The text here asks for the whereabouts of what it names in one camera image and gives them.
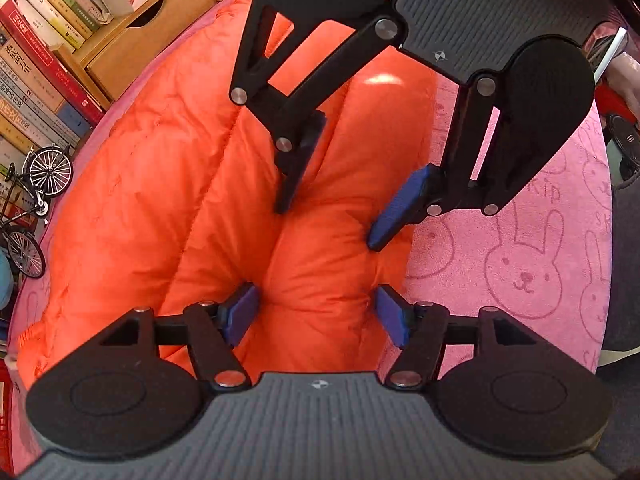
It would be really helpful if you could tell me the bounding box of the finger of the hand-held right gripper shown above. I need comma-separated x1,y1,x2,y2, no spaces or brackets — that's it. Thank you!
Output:
229,0,404,216
366,76,577,252

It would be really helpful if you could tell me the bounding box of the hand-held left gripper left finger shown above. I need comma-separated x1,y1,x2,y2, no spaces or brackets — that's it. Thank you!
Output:
84,284,262,394

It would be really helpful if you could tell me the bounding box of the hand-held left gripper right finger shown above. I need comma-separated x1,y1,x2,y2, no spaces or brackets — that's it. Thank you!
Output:
376,285,554,391

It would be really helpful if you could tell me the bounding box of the orange hooded puffer jacket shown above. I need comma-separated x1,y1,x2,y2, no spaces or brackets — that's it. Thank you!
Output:
16,0,436,381

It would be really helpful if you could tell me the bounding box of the pink rabbit-print mat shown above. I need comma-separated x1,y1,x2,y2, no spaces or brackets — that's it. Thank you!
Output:
7,0,616,471

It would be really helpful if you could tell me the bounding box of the black round device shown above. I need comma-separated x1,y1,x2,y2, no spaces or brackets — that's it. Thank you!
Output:
606,112,640,171

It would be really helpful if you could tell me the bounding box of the wooden desktop drawer unit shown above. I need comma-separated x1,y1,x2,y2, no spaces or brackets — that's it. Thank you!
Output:
52,0,266,108

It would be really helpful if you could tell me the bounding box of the person's grey clothing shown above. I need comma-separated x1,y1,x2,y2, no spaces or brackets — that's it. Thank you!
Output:
597,172,640,376

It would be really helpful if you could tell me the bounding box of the blue round plush ball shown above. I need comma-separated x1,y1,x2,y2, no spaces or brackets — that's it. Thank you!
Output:
0,250,15,311

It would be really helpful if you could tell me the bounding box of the black miniature bicycle model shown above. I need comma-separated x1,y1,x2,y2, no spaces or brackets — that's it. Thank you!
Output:
0,145,75,279

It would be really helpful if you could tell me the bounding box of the row of tall books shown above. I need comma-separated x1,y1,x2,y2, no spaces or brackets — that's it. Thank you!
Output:
0,0,107,183

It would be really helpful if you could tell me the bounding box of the white cable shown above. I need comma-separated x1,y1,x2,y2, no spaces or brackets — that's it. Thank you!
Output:
593,27,628,82

